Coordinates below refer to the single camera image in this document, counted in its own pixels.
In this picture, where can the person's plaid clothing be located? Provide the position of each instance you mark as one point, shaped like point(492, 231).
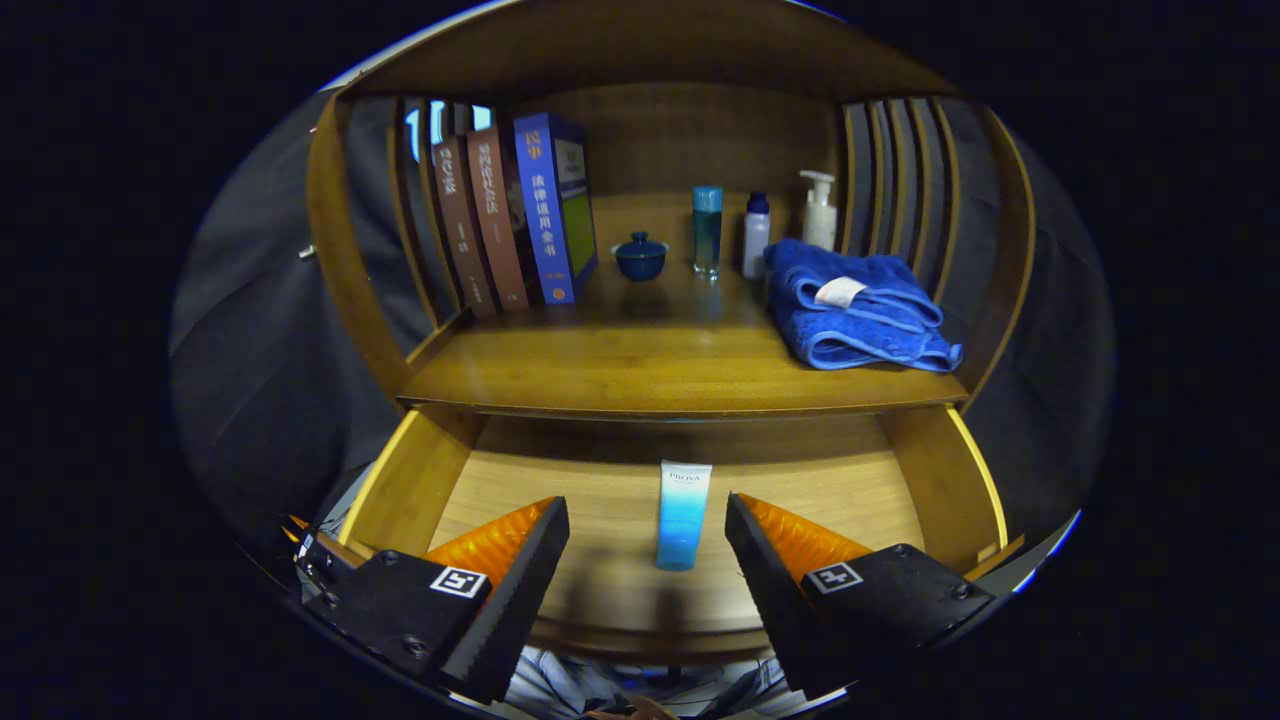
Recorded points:
point(560, 685)

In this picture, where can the white bottle blue cap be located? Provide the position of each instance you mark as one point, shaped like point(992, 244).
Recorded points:
point(756, 240)

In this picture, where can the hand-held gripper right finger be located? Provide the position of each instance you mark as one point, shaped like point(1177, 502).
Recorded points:
point(775, 600)

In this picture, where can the blue lidded teacup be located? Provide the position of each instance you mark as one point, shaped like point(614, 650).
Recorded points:
point(640, 260)

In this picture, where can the blue book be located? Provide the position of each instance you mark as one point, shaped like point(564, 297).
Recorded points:
point(545, 210)

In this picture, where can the white pump bottle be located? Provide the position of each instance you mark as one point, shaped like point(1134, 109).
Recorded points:
point(821, 220)

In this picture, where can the wooden cabinet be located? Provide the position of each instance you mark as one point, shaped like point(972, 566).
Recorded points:
point(680, 130)

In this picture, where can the reddish brown book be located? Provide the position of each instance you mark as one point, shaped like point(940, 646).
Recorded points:
point(498, 220)

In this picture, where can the dark brown book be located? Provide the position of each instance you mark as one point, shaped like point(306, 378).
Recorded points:
point(462, 230)

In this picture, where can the wooden countertop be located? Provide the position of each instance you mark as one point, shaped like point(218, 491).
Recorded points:
point(620, 365)

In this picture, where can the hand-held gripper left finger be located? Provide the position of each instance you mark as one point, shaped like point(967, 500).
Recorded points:
point(515, 600)

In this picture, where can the teal glass bottle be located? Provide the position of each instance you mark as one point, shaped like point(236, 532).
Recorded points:
point(707, 230)

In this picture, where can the blue towel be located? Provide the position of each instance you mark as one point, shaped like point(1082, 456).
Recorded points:
point(860, 320)

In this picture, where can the wooden drawer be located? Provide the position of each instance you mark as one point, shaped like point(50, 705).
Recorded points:
point(800, 480)

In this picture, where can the blue white tube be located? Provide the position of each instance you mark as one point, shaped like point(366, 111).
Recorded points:
point(683, 520)

